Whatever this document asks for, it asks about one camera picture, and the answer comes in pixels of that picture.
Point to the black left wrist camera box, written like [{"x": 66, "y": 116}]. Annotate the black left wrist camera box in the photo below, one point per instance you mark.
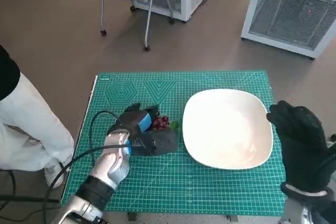
[{"x": 157, "y": 142}]

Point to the person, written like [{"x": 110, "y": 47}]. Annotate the person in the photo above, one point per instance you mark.
[{"x": 26, "y": 129}]

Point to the white square plate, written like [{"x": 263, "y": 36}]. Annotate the white square plate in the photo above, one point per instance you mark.
[{"x": 225, "y": 129}]

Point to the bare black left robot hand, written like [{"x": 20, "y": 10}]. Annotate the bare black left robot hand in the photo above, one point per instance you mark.
[{"x": 134, "y": 119}]

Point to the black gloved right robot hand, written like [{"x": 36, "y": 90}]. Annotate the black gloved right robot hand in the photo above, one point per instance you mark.
[{"x": 302, "y": 145}]

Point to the green cutting mat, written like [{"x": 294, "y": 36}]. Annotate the green cutting mat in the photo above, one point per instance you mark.
[{"x": 170, "y": 182}]

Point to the black table foot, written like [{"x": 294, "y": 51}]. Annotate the black table foot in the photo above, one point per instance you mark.
[
  {"x": 132, "y": 216},
  {"x": 232, "y": 218}
]

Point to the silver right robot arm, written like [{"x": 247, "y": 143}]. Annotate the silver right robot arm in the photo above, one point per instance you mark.
[{"x": 302, "y": 205}]

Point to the red toy grape bunch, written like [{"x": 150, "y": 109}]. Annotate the red toy grape bunch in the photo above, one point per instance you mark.
[{"x": 160, "y": 123}]

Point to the white cabinet with mesh panel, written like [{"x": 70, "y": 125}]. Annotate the white cabinet with mesh panel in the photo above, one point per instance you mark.
[{"x": 286, "y": 16}]

